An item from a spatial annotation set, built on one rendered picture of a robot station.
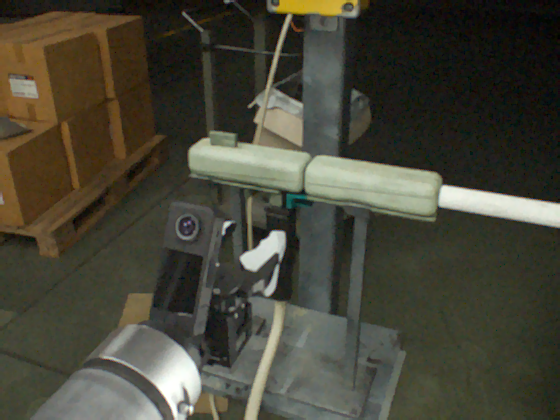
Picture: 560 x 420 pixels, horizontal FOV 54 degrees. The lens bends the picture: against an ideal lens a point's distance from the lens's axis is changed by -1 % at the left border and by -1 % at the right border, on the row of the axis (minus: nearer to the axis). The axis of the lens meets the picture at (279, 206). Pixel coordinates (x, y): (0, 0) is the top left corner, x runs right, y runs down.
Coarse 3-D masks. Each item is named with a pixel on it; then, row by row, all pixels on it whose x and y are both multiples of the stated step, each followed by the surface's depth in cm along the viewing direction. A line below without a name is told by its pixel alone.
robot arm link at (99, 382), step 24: (96, 360) 41; (72, 384) 39; (96, 384) 38; (120, 384) 39; (144, 384) 40; (48, 408) 37; (72, 408) 37; (96, 408) 37; (120, 408) 38; (144, 408) 39; (168, 408) 40
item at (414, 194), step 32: (192, 160) 70; (224, 160) 68; (256, 160) 67; (288, 160) 66; (320, 160) 66; (256, 192) 71; (320, 192) 65; (352, 192) 63; (384, 192) 62; (416, 192) 60; (448, 192) 61; (480, 192) 60; (288, 224) 70; (288, 256) 72; (288, 288) 76
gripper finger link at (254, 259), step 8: (272, 232) 60; (280, 232) 61; (264, 240) 59; (272, 240) 59; (280, 240) 59; (256, 248) 57; (264, 248) 57; (272, 248) 57; (280, 248) 58; (248, 256) 56; (256, 256) 56; (264, 256) 56; (280, 256) 58; (240, 264) 56; (248, 264) 55; (256, 264) 55; (272, 280) 59; (272, 288) 60
